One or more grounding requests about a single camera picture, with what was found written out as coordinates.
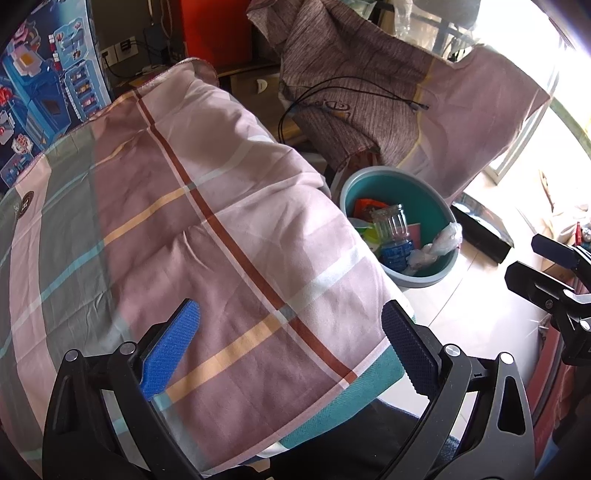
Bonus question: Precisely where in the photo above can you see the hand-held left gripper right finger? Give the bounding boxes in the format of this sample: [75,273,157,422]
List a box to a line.
[376,300,536,480]

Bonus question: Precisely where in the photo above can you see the red cabinet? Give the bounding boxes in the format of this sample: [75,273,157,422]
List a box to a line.
[180,0,252,70]

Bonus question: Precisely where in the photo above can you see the white wall socket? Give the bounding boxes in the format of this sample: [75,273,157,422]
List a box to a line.
[100,36,139,63]

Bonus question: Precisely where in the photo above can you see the teal round bin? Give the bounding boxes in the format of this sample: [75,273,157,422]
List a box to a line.
[339,167,461,290]

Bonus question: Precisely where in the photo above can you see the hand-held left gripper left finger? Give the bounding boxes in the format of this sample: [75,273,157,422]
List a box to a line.
[41,298,204,480]

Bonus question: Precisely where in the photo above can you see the black flat box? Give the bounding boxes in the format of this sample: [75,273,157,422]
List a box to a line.
[450,194,514,265]

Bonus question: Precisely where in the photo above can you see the teal and white cloth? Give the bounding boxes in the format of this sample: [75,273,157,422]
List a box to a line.
[259,346,416,457]

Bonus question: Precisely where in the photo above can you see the person's black pants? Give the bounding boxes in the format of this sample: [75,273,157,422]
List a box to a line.
[268,399,462,480]

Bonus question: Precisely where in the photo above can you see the red plastic bag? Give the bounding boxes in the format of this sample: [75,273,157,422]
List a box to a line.
[353,198,389,220]

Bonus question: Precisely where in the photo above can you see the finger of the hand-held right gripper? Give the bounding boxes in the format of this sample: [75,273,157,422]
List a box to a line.
[504,261,591,365]
[531,234,591,278]

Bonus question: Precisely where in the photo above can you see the black power adapter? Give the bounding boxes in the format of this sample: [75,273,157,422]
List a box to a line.
[144,25,169,54]

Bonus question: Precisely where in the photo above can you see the plaid pink tablecloth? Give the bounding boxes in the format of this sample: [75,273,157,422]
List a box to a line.
[0,58,416,472]

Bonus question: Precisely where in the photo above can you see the blue toy box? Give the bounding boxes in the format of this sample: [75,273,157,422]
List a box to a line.
[0,0,114,190]

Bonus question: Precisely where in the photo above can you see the clear plastic bag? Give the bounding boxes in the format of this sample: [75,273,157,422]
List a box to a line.
[406,222,463,278]

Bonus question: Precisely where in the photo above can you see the clear blue-label plastic bottle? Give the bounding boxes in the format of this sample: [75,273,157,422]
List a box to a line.
[372,204,416,273]

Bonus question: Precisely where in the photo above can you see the thin black cable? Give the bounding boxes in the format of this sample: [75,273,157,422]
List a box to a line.
[278,78,430,141]

